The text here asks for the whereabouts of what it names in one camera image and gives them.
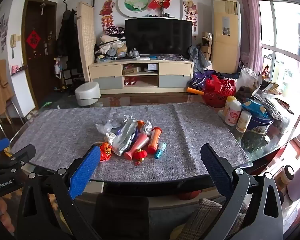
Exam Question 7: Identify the blue packet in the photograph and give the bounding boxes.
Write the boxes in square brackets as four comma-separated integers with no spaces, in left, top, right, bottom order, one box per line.
[241,99,274,137]

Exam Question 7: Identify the small white bottle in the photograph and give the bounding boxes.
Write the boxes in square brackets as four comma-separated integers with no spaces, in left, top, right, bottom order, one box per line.
[236,110,252,133]

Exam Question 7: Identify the grey woven table mat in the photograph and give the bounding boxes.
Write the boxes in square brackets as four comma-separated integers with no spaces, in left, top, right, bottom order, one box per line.
[174,102,250,171]
[10,104,198,181]

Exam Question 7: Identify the red fish hanging decoration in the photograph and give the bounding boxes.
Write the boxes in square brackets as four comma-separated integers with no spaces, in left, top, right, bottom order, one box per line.
[99,0,116,33]

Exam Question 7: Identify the red and yellow wrapper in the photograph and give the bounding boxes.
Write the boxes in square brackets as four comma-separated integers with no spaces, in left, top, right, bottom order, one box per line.
[99,142,112,162]

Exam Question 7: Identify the window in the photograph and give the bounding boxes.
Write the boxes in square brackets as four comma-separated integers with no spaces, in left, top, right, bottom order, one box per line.
[254,0,300,105]

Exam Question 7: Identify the white and red wrapper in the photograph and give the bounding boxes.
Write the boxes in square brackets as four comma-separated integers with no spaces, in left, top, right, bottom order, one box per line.
[142,121,153,136]

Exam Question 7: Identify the beige folding screen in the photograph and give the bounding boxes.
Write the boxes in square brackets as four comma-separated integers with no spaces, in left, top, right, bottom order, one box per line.
[77,2,96,82]

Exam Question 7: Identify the white bottle with pink label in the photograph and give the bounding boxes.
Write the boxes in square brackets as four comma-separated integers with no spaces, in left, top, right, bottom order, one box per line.
[224,96,242,126]

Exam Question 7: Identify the black television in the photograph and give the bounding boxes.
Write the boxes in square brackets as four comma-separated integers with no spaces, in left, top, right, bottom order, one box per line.
[125,18,193,56]

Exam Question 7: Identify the pink curtain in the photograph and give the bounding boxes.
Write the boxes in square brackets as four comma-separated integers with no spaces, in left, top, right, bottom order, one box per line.
[236,0,263,76]

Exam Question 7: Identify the purple bag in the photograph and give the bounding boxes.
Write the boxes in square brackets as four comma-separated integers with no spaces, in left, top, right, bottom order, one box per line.
[192,71,216,91]

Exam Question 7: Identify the white plastic drawer unit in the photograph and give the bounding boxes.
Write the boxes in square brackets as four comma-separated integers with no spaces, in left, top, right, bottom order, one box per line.
[100,187,223,211]

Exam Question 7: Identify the whiteboard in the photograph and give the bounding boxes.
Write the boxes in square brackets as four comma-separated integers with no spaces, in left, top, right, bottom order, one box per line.
[11,66,37,119]

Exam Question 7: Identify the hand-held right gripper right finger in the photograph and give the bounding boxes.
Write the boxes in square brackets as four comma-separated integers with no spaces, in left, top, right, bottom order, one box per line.
[200,144,283,240]

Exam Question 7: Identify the stacked cardboard boxes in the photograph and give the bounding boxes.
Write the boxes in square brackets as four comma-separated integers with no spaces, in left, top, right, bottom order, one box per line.
[201,32,213,61]

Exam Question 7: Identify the red lantern ornament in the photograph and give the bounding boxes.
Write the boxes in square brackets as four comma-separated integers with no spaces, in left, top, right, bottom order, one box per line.
[132,149,148,166]

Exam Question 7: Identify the black coats on rack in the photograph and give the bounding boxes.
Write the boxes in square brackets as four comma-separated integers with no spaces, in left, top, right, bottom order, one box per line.
[56,9,84,81]

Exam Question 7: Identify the orange handle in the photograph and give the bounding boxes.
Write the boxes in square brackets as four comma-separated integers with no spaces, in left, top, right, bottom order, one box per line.
[187,87,205,96]

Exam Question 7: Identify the red hanging wall decoration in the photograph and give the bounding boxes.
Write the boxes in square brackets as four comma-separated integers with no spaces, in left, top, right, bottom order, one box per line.
[182,0,198,33]

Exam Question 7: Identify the vase with red flags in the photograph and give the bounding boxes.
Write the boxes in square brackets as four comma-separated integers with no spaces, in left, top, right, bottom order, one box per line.
[147,0,173,18]

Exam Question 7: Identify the grey blue clothes heap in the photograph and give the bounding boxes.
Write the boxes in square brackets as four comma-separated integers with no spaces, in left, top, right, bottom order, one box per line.
[189,45,213,73]

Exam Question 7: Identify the orange tube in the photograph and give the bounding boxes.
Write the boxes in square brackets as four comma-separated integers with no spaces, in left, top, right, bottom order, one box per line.
[146,127,163,154]

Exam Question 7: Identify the beige standing air conditioner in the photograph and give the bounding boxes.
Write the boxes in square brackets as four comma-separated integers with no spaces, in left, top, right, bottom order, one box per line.
[211,0,241,74]

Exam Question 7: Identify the white tissue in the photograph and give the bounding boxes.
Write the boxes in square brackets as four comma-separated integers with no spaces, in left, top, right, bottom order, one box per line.
[105,132,117,146]

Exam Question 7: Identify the pile of clothes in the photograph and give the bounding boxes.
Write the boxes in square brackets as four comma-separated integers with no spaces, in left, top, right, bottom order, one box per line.
[94,26,128,61]

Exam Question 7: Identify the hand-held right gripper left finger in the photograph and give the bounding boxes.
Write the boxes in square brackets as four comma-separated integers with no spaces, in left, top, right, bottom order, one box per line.
[16,145,102,240]

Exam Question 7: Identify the red diamond door decoration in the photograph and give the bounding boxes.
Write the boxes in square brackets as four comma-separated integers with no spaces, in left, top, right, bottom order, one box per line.
[26,30,42,51]

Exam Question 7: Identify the pile of plastic bags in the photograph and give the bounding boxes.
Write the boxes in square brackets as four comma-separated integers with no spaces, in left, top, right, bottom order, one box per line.
[236,65,296,121]

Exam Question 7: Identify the dark brown door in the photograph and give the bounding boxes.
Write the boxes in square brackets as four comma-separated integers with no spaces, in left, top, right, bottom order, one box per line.
[22,0,58,110]

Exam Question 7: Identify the small cyan tube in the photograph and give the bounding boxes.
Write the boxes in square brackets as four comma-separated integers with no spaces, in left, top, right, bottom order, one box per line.
[154,142,167,159]

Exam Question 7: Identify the white round stool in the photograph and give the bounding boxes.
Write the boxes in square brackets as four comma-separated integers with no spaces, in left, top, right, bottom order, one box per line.
[75,82,101,106]

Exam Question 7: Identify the beige and grey television cabinet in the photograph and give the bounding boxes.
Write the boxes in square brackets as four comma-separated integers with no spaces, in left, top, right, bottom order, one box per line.
[88,59,194,95]

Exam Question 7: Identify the jar with brown lid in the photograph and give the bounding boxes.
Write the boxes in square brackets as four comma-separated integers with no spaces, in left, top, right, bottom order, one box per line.
[275,165,295,191]

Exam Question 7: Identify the clear plastic wrapper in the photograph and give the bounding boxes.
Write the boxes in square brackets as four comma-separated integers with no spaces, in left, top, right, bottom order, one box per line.
[95,119,120,135]

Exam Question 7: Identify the orange basketball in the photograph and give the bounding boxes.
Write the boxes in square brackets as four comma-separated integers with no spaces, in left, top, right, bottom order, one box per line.
[177,190,203,201]

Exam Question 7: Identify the pink plastic cup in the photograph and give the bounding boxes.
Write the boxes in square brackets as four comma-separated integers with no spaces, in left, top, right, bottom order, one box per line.
[124,133,150,160]

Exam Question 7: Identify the silver foil bag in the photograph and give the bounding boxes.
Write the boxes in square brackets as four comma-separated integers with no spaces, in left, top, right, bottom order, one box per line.
[112,120,138,156]

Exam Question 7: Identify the round white wall art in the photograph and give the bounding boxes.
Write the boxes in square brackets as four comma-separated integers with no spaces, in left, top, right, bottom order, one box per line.
[118,0,157,18]

